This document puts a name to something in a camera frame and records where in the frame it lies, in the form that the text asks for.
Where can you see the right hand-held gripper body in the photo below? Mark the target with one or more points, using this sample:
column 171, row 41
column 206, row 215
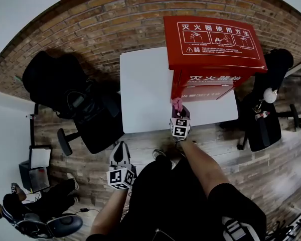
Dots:
column 179, row 128

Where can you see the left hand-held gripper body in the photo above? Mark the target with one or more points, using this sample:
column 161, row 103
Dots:
column 118, row 178

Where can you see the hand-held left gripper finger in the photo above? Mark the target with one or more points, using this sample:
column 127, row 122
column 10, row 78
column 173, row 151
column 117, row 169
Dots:
column 113, row 159
column 127, row 159

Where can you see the pink cloth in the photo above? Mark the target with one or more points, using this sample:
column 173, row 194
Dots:
column 176, row 104

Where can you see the red fire extinguisher box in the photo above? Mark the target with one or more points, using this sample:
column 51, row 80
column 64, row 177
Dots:
column 210, row 54

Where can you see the person's right forearm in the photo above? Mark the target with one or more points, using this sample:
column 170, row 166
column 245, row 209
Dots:
column 205, row 167

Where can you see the person's left forearm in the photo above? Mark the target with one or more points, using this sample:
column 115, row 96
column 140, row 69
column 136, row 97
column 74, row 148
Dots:
column 108, row 212

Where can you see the person's left shoe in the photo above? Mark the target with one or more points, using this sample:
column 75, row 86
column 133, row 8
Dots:
column 158, row 154

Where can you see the white square platform board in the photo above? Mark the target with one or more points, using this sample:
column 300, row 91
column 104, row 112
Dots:
column 145, row 89

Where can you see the person's black shirt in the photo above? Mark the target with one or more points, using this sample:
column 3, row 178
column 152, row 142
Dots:
column 170, row 199

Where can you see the black bag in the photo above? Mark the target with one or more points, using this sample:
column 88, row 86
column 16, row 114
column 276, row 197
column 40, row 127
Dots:
column 90, row 107

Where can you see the white tissue box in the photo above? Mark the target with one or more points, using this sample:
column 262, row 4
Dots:
column 40, row 157

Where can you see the black office chair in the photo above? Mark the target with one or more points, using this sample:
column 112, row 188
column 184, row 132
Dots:
column 263, row 134
column 52, row 79

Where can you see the dark storage bin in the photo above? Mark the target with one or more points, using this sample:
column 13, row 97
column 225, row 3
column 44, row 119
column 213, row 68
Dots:
column 36, row 178

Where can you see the white plush ball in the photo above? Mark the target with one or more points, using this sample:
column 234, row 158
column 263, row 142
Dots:
column 270, row 95

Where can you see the grey desk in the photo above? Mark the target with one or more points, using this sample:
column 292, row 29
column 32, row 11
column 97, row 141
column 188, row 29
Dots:
column 299, row 70

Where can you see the white desk with black frame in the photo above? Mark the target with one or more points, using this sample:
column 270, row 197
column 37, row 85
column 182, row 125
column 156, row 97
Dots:
column 5, row 134

